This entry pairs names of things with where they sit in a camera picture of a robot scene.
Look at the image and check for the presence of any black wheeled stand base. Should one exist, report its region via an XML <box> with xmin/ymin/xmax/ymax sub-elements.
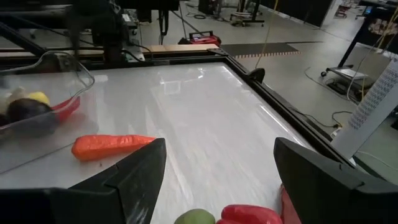
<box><xmin>321</xmin><ymin>64</ymin><xmax>376</xmax><ymax>91</ymax></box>

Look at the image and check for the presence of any wooden table board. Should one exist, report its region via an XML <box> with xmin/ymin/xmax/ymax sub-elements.
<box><xmin>144</xmin><ymin>43</ymin><xmax>220</xmax><ymax>54</ymax></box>

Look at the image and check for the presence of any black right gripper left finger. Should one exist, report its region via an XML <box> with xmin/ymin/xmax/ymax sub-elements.
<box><xmin>46</xmin><ymin>138</ymin><xmax>167</xmax><ymax>224</ymax></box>

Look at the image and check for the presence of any clear plastic basket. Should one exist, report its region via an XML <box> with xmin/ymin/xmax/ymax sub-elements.
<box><xmin>0</xmin><ymin>50</ymin><xmax>96</xmax><ymax>174</ymax></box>

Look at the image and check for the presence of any black metal table frame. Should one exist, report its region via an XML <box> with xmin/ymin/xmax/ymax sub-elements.
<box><xmin>0</xmin><ymin>21</ymin><xmax>386</xmax><ymax>181</ymax></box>

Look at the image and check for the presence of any black floor cable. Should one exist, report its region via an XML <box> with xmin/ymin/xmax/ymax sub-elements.
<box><xmin>303</xmin><ymin>67</ymin><xmax>354</xmax><ymax>129</ymax></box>

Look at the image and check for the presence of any black camera clamp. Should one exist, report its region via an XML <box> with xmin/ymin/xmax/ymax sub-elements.
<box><xmin>248</xmin><ymin>67</ymin><xmax>266</xmax><ymax>84</ymax></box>

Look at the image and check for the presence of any red chili pepper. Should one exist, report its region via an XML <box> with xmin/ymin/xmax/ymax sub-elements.
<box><xmin>51</xmin><ymin>95</ymin><xmax>81</xmax><ymax>124</ymax></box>

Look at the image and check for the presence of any orange carrot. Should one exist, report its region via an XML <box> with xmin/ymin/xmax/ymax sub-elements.
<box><xmin>71</xmin><ymin>134</ymin><xmax>157</xmax><ymax>162</ymax></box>

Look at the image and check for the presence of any black equipment stand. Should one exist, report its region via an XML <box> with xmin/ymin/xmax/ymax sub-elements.
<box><xmin>229</xmin><ymin>0</ymin><xmax>265</xmax><ymax>27</ymax></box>

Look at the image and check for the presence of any green oval fruit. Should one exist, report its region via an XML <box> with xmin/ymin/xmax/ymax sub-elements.
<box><xmin>173</xmin><ymin>208</ymin><xmax>216</xmax><ymax>224</ymax></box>

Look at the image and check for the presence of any dark purple plum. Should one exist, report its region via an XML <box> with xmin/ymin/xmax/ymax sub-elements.
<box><xmin>6</xmin><ymin>98</ymin><xmax>52</xmax><ymax>124</ymax></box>

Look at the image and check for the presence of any white tower fan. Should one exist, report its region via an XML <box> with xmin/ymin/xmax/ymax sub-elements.
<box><xmin>330</xmin><ymin>58</ymin><xmax>398</xmax><ymax>160</ymax></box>

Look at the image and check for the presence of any red toolbox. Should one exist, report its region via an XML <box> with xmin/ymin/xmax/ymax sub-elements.
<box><xmin>178</xmin><ymin>30</ymin><xmax>222</xmax><ymax>47</ymax></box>

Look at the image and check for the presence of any yellow cable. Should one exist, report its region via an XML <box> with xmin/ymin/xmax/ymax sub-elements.
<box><xmin>254</xmin><ymin>0</ymin><xmax>279</xmax><ymax>70</ymax></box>

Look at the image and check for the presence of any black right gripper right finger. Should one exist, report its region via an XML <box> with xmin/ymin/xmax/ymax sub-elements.
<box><xmin>273</xmin><ymin>137</ymin><xmax>398</xmax><ymax>224</ymax></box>

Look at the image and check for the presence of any red bell pepper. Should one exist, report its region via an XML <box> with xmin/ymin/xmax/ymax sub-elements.
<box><xmin>216</xmin><ymin>183</ymin><xmax>302</xmax><ymax>224</ymax></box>

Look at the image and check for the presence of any dark striped-edge floor mat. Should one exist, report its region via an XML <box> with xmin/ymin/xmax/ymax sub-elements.
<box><xmin>220</xmin><ymin>42</ymin><xmax>302</xmax><ymax>59</ymax></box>

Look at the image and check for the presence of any yellow lemon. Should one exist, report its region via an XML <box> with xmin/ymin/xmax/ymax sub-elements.
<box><xmin>27</xmin><ymin>91</ymin><xmax>50</xmax><ymax>106</ymax></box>

